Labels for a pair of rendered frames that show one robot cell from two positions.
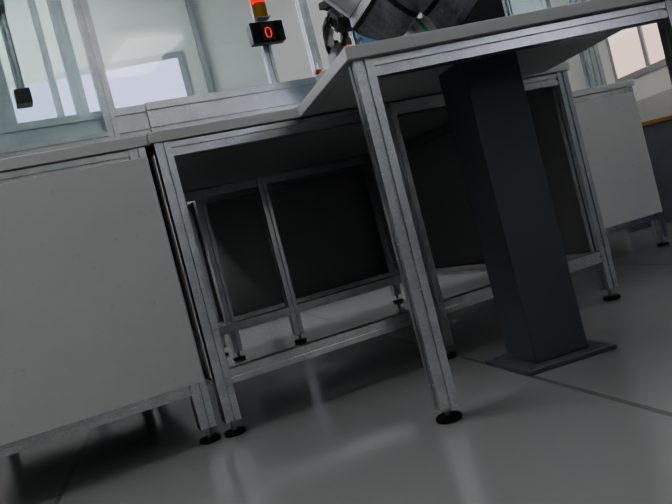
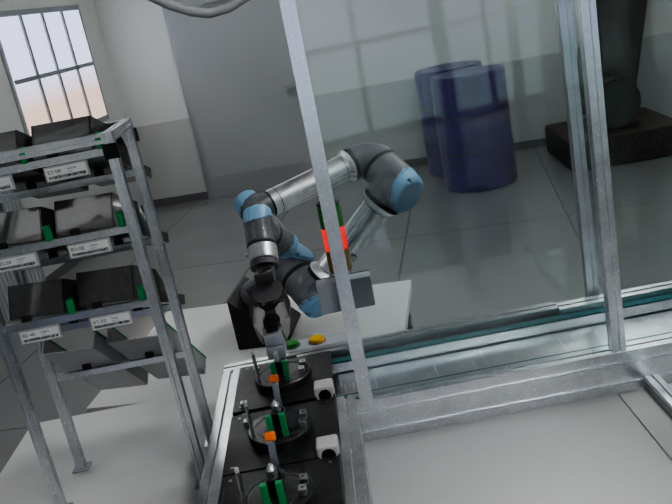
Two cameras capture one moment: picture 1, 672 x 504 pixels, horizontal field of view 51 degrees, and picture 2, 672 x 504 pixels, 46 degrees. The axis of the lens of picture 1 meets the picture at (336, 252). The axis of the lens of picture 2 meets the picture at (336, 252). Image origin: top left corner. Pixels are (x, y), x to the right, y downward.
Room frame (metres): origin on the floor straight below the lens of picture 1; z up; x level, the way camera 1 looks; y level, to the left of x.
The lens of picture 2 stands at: (4.01, 0.74, 1.82)
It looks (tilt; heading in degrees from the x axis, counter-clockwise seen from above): 17 degrees down; 204
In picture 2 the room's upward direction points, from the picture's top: 11 degrees counter-clockwise
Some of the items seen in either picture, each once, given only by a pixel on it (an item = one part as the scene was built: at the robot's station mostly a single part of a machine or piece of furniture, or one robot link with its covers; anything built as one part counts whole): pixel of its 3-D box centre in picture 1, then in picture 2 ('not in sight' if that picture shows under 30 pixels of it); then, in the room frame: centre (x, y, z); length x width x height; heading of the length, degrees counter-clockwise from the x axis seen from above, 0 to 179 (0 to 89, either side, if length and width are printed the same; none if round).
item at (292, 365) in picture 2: not in sight; (283, 376); (2.47, -0.17, 0.98); 0.14 x 0.14 x 0.02
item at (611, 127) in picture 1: (526, 193); not in sight; (3.73, -1.04, 0.43); 1.11 x 0.68 x 0.86; 114
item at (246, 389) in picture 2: not in sight; (284, 383); (2.47, -0.17, 0.96); 0.24 x 0.24 x 0.02; 24
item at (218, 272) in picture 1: (392, 226); not in sight; (3.98, -0.34, 0.43); 2.20 x 0.38 x 0.86; 114
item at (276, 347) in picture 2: (335, 52); (274, 341); (2.48, -0.17, 1.08); 0.08 x 0.04 x 0.07; 24
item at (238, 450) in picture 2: not in sight; (277, 416); (2.70, -0.07, 1.01); 0.24 x 0.24 x 0.13; 24
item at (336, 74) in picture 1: (466, 62); (265, 341); (2.00, -0.48, 0.84); 0.90 x 0.70 x 0.03; 103
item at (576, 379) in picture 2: not in sight; (410, 382); (2.37, 0.11, 0.91); 0.84 x 0.28 x 0.10; 114
